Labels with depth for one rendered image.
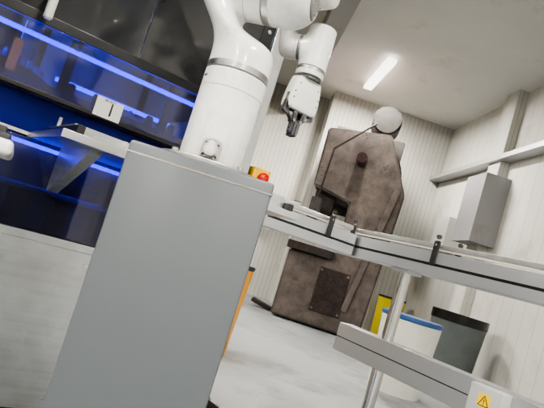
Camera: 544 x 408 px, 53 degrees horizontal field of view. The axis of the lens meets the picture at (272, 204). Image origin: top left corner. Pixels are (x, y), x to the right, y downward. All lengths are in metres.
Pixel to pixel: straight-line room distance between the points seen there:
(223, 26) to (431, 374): 1.49
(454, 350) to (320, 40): 4.47
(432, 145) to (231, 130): 8.22
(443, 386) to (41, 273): 1.38
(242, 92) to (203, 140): 0.11
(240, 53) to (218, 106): 0.10
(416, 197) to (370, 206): 2.02
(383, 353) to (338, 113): 6.82
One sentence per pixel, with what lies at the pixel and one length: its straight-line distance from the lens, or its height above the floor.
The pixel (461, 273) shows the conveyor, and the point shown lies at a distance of 2.08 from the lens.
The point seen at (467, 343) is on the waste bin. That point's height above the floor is 0.47.
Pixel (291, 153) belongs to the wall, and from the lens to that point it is 9.13.
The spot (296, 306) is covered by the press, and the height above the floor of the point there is 0.20.
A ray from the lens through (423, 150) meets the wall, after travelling 9.08.
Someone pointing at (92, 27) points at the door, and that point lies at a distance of 1.81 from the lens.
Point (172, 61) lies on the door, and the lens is 1.87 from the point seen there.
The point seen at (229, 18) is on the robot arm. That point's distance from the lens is 1.07.
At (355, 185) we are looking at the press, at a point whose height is 1.88.
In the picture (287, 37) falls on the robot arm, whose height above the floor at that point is 1.35.
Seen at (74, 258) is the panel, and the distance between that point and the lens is 1.78.
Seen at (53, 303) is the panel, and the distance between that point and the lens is 1.79.
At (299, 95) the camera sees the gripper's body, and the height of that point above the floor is 1.20.
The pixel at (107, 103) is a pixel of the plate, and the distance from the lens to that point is 1.78.
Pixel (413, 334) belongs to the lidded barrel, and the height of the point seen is 0.48.
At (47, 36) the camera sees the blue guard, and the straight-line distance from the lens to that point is 1.76.
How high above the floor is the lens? 0.75
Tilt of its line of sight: 5 degrees up
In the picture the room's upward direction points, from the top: 17 degrees clockwise
